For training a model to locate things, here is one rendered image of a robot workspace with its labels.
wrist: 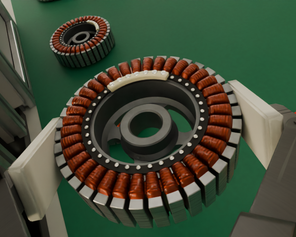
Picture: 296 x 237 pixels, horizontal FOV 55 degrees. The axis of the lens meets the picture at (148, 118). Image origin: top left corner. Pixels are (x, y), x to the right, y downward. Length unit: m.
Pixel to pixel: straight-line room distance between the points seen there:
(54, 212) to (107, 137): 0.21
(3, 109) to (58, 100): 0.11
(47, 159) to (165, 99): 0.09
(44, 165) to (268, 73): 0.36
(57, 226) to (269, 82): 0.34
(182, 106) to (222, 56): 0.29
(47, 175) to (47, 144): 0.02
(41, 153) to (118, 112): 0.06
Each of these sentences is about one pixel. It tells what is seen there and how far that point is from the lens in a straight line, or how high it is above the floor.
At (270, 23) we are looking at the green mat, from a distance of 0.55.
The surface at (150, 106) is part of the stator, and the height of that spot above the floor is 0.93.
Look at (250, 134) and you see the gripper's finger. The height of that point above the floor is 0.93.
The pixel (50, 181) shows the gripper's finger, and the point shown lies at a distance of 0.17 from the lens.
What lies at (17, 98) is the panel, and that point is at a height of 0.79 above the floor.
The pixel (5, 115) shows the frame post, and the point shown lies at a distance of 0.41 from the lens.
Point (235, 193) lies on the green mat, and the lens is 0.34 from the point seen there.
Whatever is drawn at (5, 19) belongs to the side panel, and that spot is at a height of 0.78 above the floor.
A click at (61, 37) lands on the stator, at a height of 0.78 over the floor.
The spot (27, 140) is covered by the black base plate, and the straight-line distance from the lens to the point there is 0.44.
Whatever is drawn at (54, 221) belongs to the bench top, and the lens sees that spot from 0.38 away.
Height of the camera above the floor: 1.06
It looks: 51 degrees down
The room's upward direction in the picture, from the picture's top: 17 degrees counter-clockwise
